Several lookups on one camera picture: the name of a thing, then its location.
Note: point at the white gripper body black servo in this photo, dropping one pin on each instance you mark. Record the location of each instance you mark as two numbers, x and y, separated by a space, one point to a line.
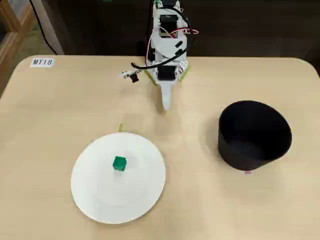
165 74

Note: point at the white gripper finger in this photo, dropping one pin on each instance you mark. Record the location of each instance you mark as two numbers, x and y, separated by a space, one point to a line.
166 96

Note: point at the green cube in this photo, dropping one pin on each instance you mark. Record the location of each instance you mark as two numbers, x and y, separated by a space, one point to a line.
119 163

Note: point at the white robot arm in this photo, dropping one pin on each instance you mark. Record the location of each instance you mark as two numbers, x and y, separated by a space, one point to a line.
165 47

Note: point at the black round bin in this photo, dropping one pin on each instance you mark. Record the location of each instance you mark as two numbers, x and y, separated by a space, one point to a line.
252 140

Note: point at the green tape strip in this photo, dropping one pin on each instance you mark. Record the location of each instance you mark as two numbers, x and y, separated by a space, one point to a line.
186 73
150 78
120 127

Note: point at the white round plate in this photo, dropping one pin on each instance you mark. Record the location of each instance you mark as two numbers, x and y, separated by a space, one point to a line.
117 190

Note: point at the pink tape piece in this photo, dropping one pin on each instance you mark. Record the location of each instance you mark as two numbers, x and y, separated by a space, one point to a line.
247 172

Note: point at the white MT18 label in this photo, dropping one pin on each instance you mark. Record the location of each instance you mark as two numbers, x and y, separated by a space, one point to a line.
42 62

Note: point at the white pole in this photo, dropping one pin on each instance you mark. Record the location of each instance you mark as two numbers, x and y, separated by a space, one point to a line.
48 30

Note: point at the wooden shelf unit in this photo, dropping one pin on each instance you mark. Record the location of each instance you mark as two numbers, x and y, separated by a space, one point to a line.
12 32

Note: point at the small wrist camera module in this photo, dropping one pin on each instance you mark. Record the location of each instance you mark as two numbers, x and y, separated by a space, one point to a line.
135 78

